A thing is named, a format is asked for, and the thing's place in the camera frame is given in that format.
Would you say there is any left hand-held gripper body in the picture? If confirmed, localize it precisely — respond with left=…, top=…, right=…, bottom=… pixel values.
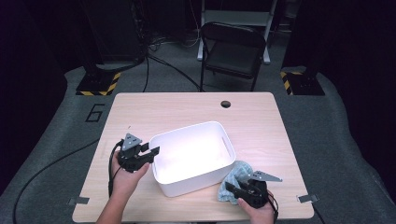
left=116, top=133, right=154, bottom=174

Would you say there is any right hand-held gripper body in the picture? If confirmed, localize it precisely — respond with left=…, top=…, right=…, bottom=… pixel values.
left=238, top=170, right=284, bottom=210

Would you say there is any light blue fluffy cloth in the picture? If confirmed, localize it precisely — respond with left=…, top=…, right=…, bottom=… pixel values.
left=217, top=160, right=255, bottom=205

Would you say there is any white plastic bin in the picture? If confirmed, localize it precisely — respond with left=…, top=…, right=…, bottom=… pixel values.
left=148, top=120, right=237, bottom=198

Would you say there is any person's right hand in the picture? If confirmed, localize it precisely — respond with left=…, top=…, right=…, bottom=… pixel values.
left=237, top=190, right=277, bottom=224

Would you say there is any person's left hand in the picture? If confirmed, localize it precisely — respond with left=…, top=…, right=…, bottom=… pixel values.
left=109, top=150, right=151, bottom=200

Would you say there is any grey tape piece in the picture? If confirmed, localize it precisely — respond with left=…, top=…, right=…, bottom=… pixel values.
left=68, top=196, right=91, bottom=206
left=297, top=194, right=319, bottom=203

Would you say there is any black yellow striped stand base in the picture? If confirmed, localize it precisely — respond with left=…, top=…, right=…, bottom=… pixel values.
left=279, top=66, right=326, bottom=96
left=75, top=71, right=121, bottom=97

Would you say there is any dark equipment cabinet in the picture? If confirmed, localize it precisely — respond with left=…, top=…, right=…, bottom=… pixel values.
left=85, top=0, right=148, bottom=64

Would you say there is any black curtain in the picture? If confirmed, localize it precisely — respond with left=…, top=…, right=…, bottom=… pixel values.
left=292, top=0, right=396, bottom=178
left=0, top=0, right=68, bottom=197

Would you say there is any black folding chair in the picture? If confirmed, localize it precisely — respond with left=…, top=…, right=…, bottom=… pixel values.
left=199, top=21, right=268, bottom=92

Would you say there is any white metal stand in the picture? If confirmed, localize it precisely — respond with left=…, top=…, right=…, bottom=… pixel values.
left=196, top=0, right=279, bottom=65

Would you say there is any right hand-held gripper cable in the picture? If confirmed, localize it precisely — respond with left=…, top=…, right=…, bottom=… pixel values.
left=266, top=190, right=279, bottom=223

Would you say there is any hand-held gripper cable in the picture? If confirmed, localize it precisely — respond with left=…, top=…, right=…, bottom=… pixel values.
left=107, top=139, right=124, bottom=199
left=266, top=190, right=279, bottom=223

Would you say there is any left hand-held gripper cable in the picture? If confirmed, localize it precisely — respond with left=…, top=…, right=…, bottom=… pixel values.
left=107, top=139, right=124, bottom=199

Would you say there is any black cable on floor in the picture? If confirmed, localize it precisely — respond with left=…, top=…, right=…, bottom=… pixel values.
left=148, top=54, right=204, bottom=92
left=143, top=55, right=150, bottom=93

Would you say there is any long black floor cable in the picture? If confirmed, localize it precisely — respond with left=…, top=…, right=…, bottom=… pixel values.
left=12, top=138, right=101, bottom=224

